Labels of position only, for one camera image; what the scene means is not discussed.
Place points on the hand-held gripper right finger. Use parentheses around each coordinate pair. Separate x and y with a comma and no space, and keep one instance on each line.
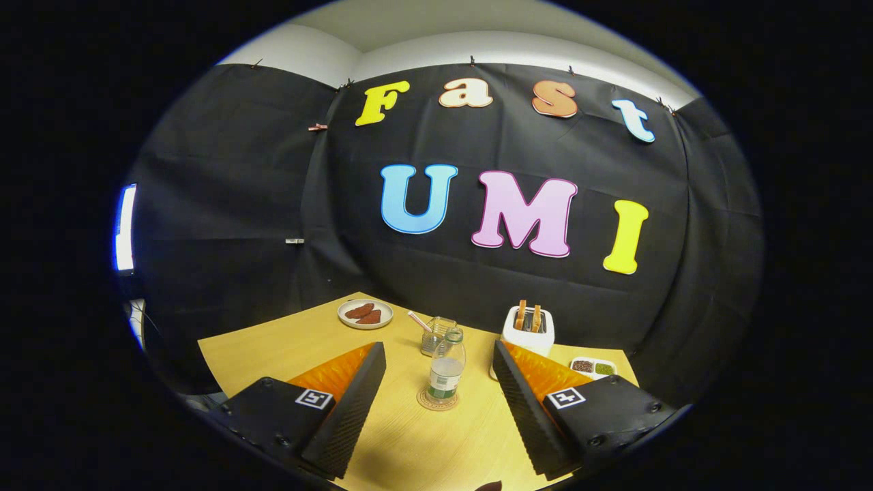
(522,409)

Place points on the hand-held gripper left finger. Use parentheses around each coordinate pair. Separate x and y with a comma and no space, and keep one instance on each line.
(348,416)

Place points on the round cork coaster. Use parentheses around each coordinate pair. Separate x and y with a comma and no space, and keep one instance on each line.
(424,402)

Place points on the clear plastic juice bottle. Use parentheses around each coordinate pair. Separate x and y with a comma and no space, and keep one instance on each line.
(445,378)

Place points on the wooden table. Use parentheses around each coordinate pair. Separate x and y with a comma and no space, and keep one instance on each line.
(409,443)

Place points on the white toaster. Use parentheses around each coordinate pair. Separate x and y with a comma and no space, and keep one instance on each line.
(528,341)

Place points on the white divided dish of beans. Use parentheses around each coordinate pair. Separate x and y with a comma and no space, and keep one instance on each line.
(592,375)

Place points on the small white plate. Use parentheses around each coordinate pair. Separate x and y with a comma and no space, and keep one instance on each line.
(348,320)

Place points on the brown meat slice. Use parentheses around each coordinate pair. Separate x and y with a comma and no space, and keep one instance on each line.
(359,311)
(370,317)

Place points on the clear drinking glass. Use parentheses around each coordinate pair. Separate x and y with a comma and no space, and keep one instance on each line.
(436,327)

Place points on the pink straw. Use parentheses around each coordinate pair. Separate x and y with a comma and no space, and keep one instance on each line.
(419,321)

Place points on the black backdrop cloth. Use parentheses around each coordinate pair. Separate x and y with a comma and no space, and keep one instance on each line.
(273,170)

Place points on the row of black cloth clips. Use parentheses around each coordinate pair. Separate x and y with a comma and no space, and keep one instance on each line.
(472,61)

